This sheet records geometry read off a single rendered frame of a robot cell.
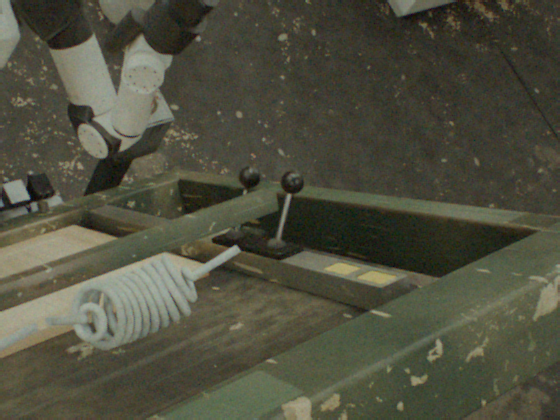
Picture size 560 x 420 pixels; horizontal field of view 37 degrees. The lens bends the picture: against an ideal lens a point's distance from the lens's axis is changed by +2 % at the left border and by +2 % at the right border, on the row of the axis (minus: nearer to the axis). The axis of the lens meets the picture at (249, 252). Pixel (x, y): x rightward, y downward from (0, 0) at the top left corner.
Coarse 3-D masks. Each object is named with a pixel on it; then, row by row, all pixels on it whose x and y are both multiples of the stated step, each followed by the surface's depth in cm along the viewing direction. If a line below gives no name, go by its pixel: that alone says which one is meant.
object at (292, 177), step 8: (288, 176) 126; (296, 176) 126; (288, 184) 126; (296, 184) 126; (288, 192) 127; (296, 192) 127; (288, 200) 127; (288, 208) 127; (280, 224) 127; (280, 232) 127; (272, 240) 127; (280, 240) 127; (272, 248) 127
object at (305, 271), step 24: (96, 216) 179; (120, 216) 172; (144, 216) 168; (240, 264) 134; (264, 264) 128; (288, 264) 122; (312, 264) 119; (360, 264) 115; (312, 288) 119; (336, 288) 114; (360, 288) 109; (384, 288) 106; (408, 288) 108
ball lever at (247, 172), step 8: (248, 168) 136; (256, 168) 137; (240, 176) 136; (248, 176) 135; (256, 176) 136; (248, 184) 136; (256, 184) 137; (248, 192) 137; (240, 224) 137; (232, 232) 137; (240, 232) 137
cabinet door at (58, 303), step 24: (48, 240) 173; (72, 240) 169; (96, 240) 165; (0, 264) 162; (24, 264) 159; (192, 264) 137; (72, 288) 138; (24, 312) 131; (48, 312) 129; (0, 336) 121; (48, 336) 122
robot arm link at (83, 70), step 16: (80, 48) 154; (96, 48) 157; (64, 64) 156; (80, 64) 156; (96, 64) 158; (64, 80) 160; (80, 80) 158; (96, 80) 159; (80, 96) 160; (96, 96) 160; (112, 96) 163; (80, 112) 161; (96, 112) 162; (80, 128) 162; (96, 128) 160; (96, 144) 162
